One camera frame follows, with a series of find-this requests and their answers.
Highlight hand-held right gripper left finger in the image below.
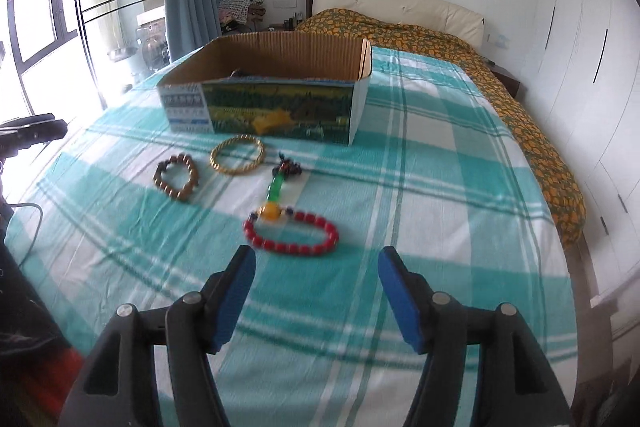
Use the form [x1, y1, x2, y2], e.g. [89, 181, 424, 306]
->
[62, 244, 258, 427]

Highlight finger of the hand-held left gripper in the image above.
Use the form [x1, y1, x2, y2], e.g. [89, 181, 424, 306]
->
[0, 113, 68, 155]

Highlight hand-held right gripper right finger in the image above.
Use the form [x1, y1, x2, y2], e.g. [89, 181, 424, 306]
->
[377, 246, 576, 427]

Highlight red bead bracelet green pendant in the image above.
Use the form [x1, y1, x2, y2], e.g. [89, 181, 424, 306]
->
[243, 152, 340, 258]

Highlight brown bead bracelet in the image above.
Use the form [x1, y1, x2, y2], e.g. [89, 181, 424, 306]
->
[152, 153, 201, 204]

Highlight gold bangle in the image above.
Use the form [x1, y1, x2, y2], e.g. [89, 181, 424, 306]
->
[210, 134, 266, 176]

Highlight printed cardboard box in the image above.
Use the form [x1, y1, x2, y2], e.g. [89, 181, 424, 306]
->
[156, 31, 373, 146]

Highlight black framed window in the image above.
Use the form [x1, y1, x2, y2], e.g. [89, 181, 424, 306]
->
[0, 0, 81, 118]

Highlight teal plaid sheet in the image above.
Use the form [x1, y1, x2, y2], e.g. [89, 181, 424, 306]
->
[0, 44, 576, 427]

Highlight washing machine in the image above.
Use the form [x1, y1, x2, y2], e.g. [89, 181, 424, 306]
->
[135, 24, 168, 75]

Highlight orange pants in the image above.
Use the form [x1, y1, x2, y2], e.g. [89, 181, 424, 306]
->
[30, 347, 86, 427]

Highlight pile of clothes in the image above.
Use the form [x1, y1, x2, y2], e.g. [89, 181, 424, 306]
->
[217, 0, 266, 32]

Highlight white wardrobe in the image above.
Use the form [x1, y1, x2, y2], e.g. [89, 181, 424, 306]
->
[520, 0, 640, 298]

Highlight cream padded headboard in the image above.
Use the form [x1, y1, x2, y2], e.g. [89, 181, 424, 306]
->
[305, 0, 486, 52]

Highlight black cable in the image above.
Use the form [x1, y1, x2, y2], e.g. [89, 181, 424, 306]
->
[15, 203, 45, 263]

